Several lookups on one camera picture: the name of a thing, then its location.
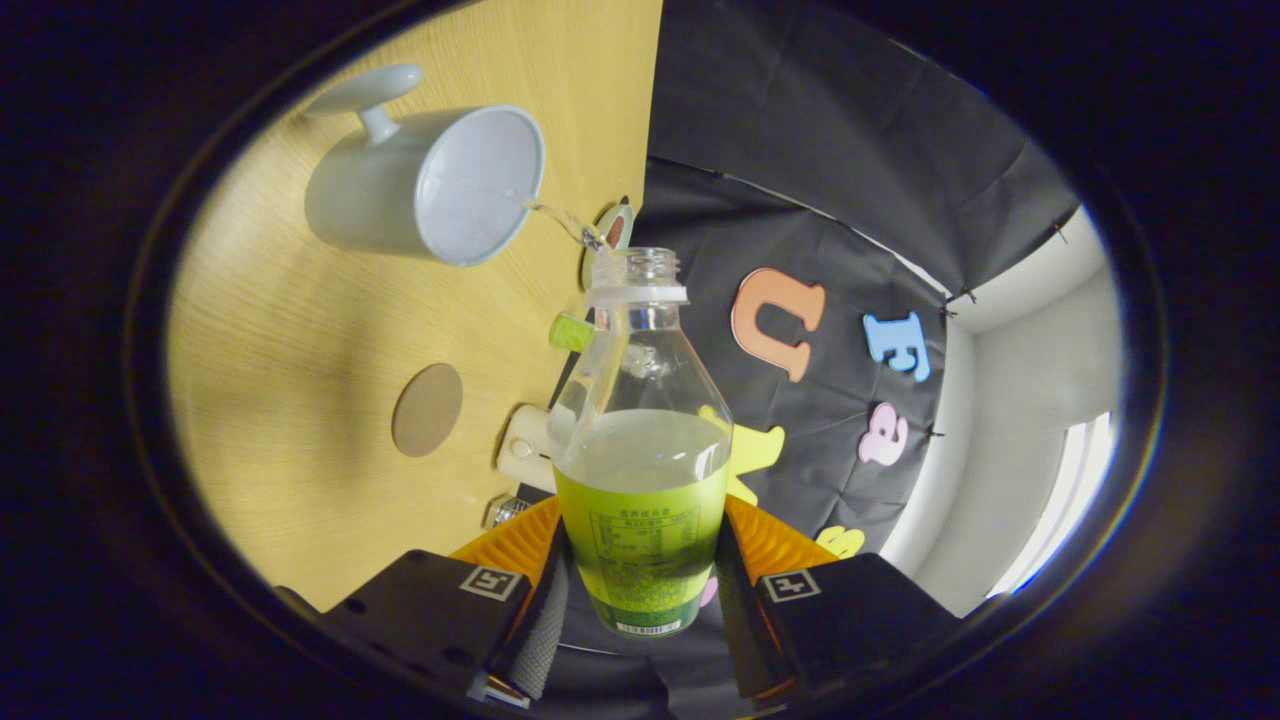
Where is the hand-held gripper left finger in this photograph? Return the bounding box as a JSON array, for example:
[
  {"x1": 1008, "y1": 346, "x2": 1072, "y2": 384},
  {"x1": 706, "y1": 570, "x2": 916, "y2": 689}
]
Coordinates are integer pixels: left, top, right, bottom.
[{"x1": 275, "y1": 495, "x2": 571, "y2": 711}]

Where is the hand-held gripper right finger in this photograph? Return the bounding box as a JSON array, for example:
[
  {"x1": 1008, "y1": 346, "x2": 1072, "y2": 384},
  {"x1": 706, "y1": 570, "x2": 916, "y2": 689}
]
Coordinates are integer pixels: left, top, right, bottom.
[{"x1": 715, "y1": 493, "x2": 961, "y2": 701}]

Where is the clear juice bottle green label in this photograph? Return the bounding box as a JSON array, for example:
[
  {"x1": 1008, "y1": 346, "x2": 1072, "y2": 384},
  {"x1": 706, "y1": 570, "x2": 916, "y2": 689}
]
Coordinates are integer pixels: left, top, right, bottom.
[{"x1": 548, "y1": 247, "x2": 734, "y2": 638}]

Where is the round brown coaster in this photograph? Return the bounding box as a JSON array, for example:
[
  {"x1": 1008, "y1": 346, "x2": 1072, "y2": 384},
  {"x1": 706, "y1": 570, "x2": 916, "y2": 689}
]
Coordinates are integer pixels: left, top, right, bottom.
[{"x1": 391, "y1": 362, "x2": 465, "y2": 459}]

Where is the pale grey cup knob handle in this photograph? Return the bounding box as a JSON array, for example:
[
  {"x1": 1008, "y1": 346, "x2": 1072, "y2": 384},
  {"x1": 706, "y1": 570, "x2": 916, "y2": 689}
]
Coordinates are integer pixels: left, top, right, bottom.
[{"x1": 303, "y1": 63, "x2": 547, "y2": 268}]

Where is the white toaster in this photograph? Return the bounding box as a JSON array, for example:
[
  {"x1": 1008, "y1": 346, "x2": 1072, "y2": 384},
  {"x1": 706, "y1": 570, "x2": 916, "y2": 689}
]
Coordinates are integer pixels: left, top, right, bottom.
[{"x1": 497, "y1": 403, "x2": 561, "y2": 494}]

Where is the ceiling light panel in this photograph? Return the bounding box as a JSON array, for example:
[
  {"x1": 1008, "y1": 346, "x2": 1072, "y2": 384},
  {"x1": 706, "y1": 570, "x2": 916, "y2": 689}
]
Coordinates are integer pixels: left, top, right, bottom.
[{"x1": 985, "y1": 410, "x2": 1116, "y2": 599}]

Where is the wooden table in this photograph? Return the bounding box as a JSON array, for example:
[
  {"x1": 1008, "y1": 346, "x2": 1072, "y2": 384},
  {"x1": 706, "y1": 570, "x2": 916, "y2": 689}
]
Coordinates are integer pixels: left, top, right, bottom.
[{"x1": 165, "y1": 0, "x2": 666, "y2": 613}]

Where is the pale green plate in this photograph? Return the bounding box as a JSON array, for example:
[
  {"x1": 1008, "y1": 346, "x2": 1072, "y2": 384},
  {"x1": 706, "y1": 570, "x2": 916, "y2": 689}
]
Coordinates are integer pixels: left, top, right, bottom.
[{"x1": 580, "y1": 200, "x2": 636, "y2": 293}]

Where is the black backdrop cloth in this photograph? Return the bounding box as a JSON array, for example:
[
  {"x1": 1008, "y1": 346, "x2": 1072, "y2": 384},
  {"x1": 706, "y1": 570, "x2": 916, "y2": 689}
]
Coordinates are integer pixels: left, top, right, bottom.
[{"x1": 555, "y1": 0, "x2": 1086, "y2": 701}]

